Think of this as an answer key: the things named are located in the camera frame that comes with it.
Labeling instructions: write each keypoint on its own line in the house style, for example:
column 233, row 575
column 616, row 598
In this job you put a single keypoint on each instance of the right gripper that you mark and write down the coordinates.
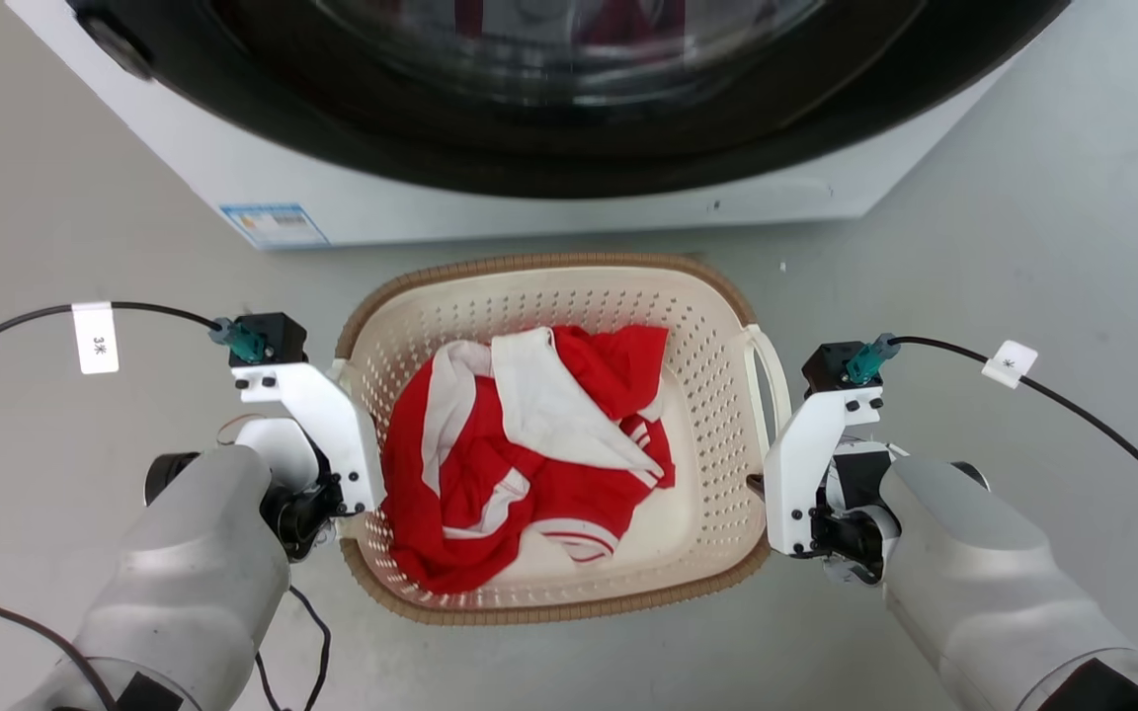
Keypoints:
column 851, row 523

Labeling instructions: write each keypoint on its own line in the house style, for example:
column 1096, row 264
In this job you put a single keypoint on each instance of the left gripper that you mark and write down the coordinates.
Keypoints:
column 297, row 509

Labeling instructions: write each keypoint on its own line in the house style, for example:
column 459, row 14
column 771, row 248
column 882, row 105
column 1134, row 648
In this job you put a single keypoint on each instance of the cream perforated laundry basket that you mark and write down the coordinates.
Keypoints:
column 707, row 395

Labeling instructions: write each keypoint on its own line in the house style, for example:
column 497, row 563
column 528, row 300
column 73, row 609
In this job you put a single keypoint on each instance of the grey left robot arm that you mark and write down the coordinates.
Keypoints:
column 184, row 583

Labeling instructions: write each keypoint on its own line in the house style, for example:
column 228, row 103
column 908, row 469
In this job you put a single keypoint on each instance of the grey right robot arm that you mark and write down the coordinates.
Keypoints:
column 984, row 583

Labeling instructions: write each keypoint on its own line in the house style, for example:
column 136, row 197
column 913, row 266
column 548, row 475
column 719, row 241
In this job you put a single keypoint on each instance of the red and white garment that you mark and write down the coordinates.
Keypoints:
column 529, row 464

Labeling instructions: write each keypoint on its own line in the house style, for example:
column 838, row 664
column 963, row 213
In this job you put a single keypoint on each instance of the blue white energy label sticker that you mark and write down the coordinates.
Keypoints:
column 273, row 225

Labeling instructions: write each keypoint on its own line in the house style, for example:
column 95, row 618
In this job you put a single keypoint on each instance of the white washing machine body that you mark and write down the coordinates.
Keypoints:
column 490, row 202

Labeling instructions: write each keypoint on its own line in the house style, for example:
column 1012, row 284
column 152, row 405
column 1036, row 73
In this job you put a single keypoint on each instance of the black round washer door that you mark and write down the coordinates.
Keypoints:
column 569, row 118

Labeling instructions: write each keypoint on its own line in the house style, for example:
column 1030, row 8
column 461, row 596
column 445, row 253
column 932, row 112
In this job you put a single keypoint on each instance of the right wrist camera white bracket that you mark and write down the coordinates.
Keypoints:
column 806, row 454

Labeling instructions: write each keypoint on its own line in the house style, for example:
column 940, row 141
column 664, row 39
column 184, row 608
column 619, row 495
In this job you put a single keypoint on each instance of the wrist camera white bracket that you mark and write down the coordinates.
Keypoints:
column 332, row 425
column 806, row 454

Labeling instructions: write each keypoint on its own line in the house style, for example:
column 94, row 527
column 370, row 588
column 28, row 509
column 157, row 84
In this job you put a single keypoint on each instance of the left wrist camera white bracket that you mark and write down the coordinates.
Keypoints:
column 332, row 425

